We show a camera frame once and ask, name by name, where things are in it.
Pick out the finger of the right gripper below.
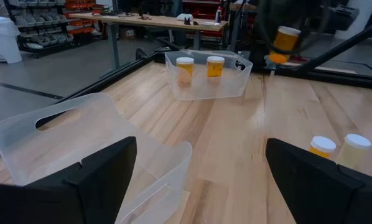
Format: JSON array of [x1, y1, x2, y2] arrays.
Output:
[[297, 21, 328, 54], [256, 9, 279, 52]]

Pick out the large orange pill bottle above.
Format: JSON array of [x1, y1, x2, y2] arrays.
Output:
[[175, 57, 195, 86], [206, 55, 226, 78], [268, 26, 302, 65]]

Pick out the red storage bin rack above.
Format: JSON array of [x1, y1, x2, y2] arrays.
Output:
[[63, 0, 97, 35]]

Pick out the white plastic container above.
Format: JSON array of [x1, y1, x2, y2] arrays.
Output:
[[0, 15, 22, 65]]

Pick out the red tool cabinet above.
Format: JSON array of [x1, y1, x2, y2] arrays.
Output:
[[182, 0, 231, 38]]

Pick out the clear plastic bin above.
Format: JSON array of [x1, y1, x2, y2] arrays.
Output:
[[164, 49, 254, 101], [0, 92, 193, 224]]

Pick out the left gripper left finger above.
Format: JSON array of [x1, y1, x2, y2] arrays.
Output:
[[0, 136, 138, 224]]

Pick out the grey storage bin rack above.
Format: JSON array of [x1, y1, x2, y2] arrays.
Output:
[[4, 0, 75, 59]]

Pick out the wooden workbench grey legs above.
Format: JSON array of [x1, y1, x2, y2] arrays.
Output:
[[69, 12, 230, 71]]

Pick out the pale yellow pill bottle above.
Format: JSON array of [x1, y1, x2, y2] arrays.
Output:
[[334, 133, 372, 170]]

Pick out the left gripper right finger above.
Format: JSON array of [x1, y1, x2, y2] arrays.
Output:
[[265, 138, 372, 224]]

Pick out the small orange pill bottle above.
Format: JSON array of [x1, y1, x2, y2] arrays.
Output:
[[309, 136, 337, 159]]

